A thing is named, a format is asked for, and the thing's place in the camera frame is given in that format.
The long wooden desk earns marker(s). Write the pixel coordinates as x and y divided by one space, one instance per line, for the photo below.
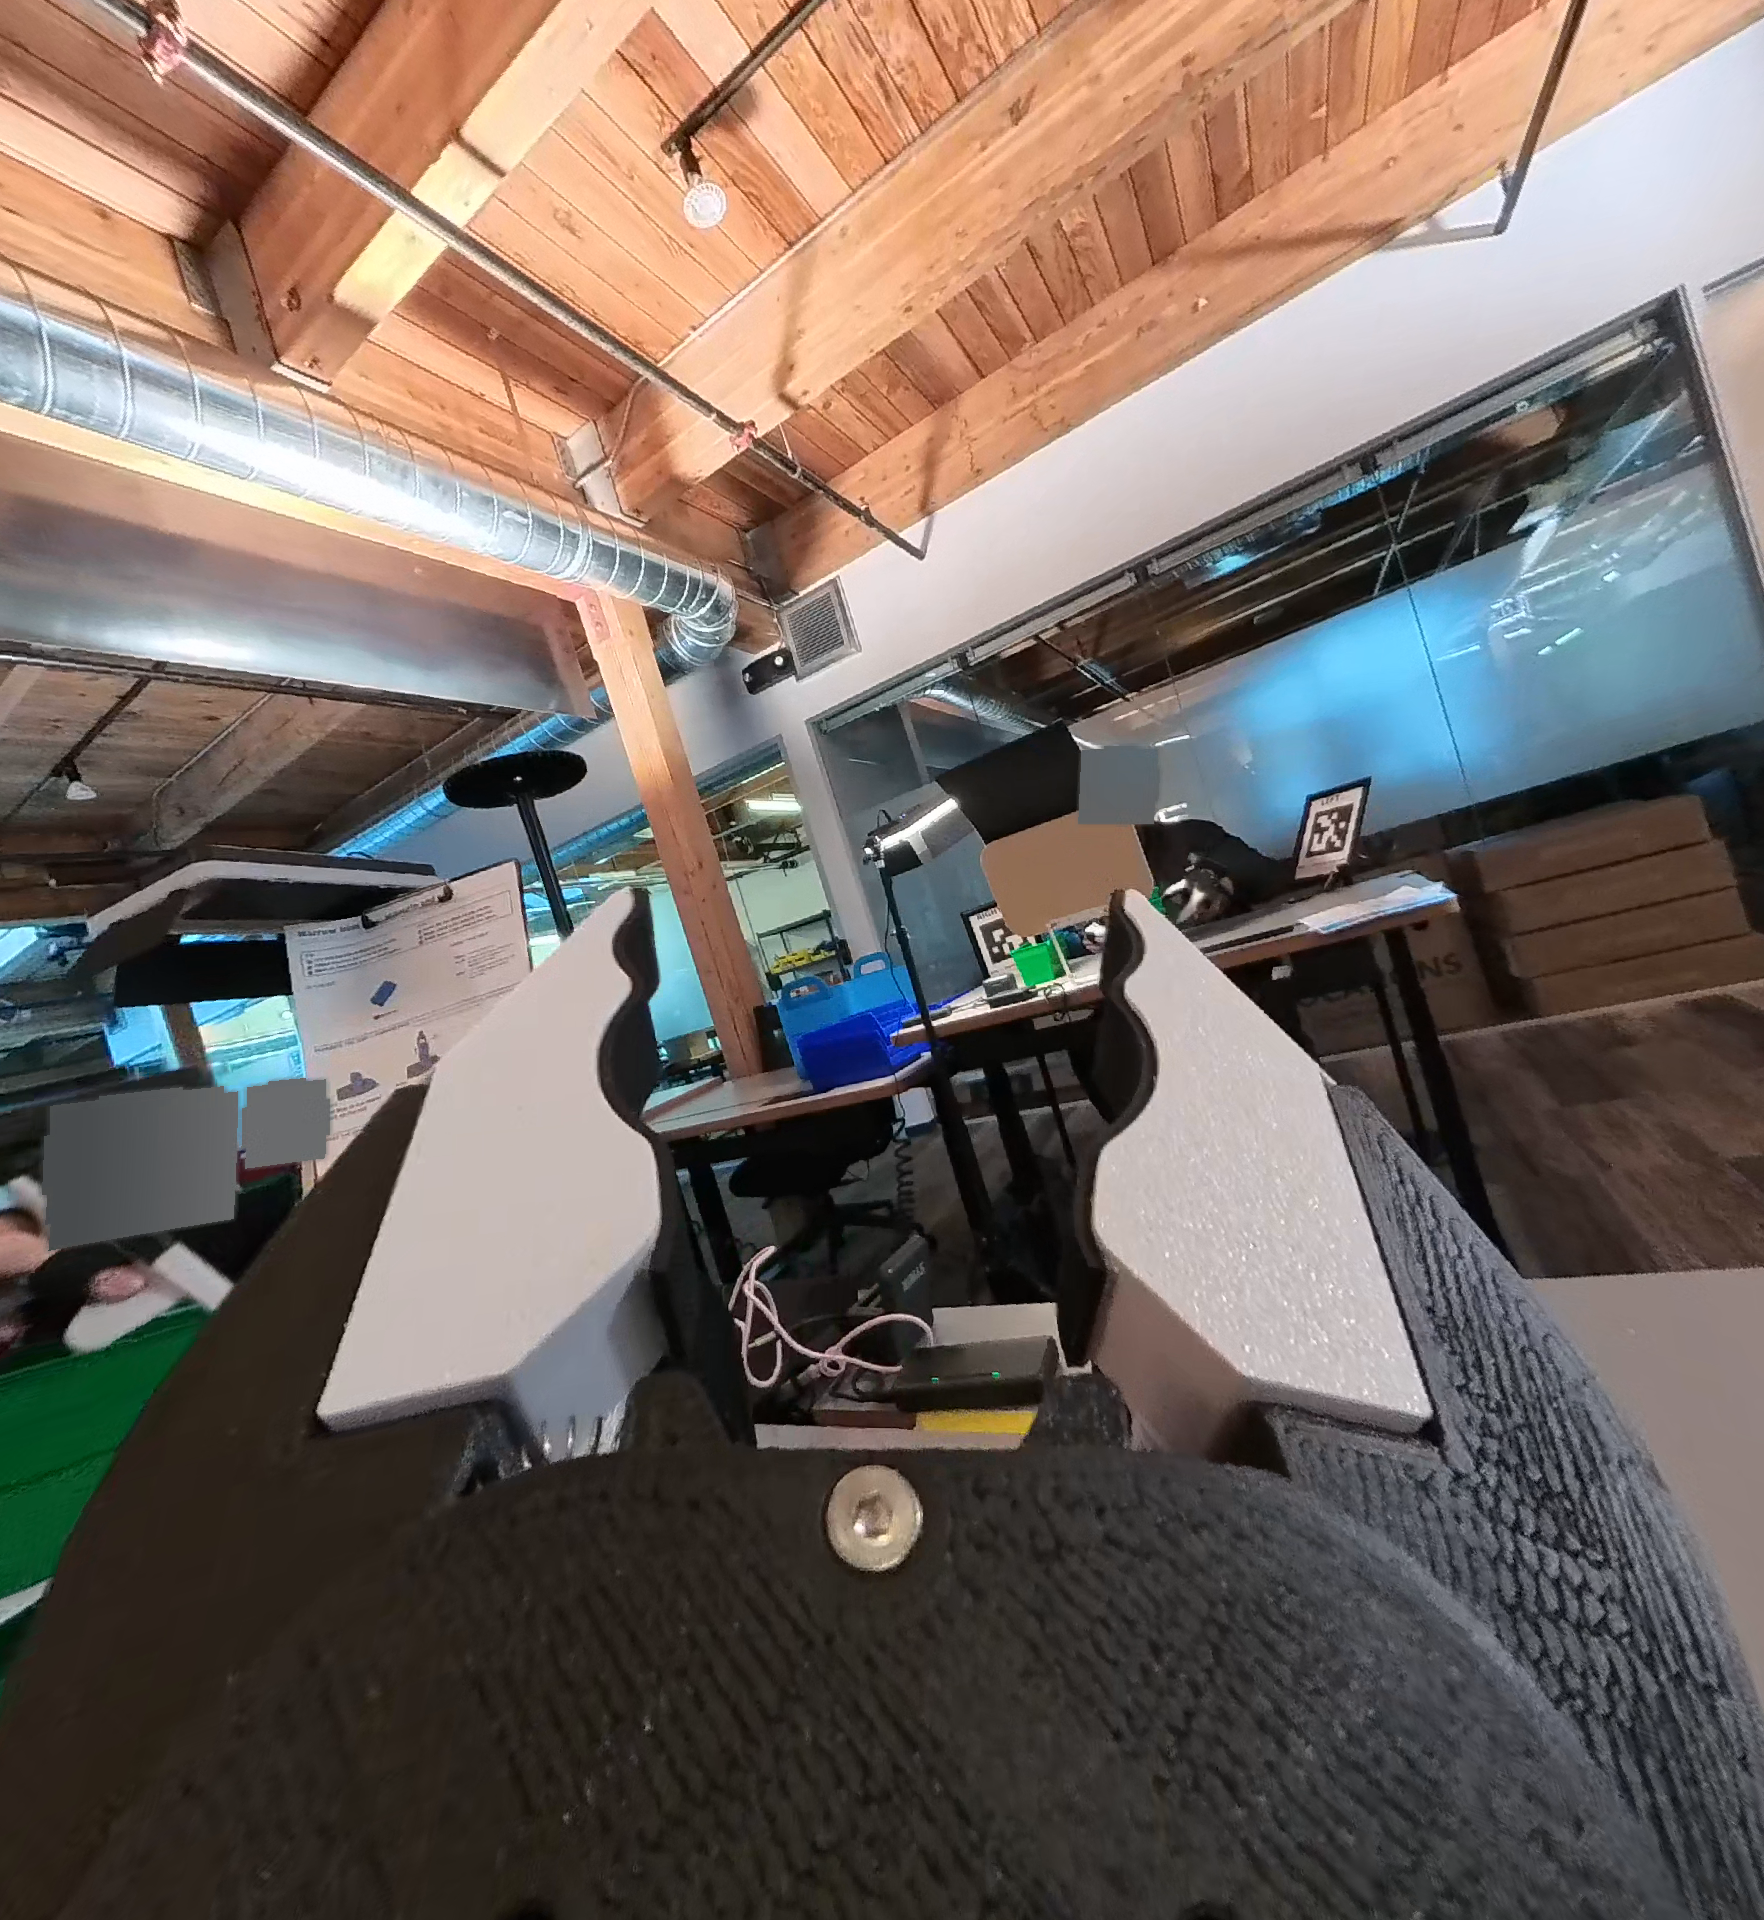
1274 942

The blue plastic bin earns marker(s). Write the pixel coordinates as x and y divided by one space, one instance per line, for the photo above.
859 1049

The white paper sheets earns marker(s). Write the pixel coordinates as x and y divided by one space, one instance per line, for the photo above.
1371 906

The white tilted monitor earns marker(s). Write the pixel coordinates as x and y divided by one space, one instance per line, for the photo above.
253 884

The silver air duct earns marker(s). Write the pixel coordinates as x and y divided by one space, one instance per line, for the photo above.
297 436

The yellow tape strip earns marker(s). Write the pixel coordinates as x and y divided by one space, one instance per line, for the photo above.
979 1422

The small green bin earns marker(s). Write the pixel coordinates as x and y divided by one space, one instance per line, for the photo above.
1039 963

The wooden office desk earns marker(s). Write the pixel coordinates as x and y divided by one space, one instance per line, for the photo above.
762 1093

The wall vent grille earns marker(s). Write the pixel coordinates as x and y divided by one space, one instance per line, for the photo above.
818 627

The studio light on stand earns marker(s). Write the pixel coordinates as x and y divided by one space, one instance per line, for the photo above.
912 832

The black power bank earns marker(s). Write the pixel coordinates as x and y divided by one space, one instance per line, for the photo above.
972 1369

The wooden support post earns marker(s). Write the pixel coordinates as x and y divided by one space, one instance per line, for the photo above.
672 810

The black sprinkler pipe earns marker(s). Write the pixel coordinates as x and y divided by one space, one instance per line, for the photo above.
522 282

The tan rounded panel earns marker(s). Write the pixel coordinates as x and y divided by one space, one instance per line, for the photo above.
1061 877

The stack of cardboard boxes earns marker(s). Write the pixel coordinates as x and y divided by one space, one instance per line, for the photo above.
1615 900

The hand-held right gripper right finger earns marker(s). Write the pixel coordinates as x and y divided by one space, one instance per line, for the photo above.
1242 1202

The printed instruction sheet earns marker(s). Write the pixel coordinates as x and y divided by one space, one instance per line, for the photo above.
402 960

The black floor lamp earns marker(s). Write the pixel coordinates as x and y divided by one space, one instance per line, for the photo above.
516 780

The black office chair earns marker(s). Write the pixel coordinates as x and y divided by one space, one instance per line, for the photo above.
816 1169

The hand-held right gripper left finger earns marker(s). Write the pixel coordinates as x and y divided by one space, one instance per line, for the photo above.
522 1202

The white smoke detector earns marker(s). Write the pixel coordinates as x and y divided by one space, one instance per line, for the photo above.
702 203

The black power adapter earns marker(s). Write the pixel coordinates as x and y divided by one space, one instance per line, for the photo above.
902 1273

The fiducial tag sign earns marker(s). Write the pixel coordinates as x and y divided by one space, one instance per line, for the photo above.
1334 830
998 942

